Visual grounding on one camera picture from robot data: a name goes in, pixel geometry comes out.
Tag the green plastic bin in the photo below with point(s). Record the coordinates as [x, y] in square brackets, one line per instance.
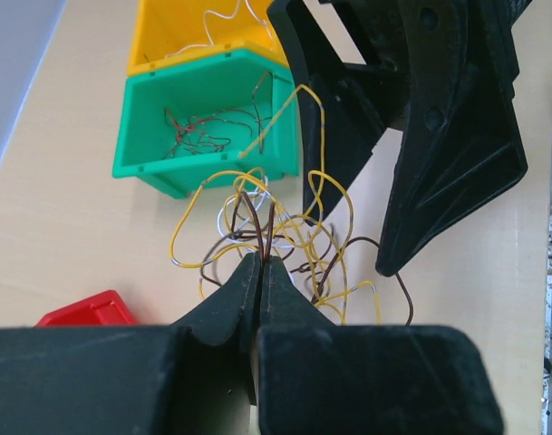
[228, 112]

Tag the red plastic bin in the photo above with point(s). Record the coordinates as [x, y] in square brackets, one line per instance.
[105, 308]

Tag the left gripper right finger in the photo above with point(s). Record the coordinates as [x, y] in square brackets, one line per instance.
[316, 377]

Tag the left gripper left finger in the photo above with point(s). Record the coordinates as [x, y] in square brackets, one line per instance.
[190, 377]

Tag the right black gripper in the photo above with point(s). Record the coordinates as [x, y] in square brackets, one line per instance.
[444, 70]

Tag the yellow plastic bin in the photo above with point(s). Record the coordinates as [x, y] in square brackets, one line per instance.
[168, 33]

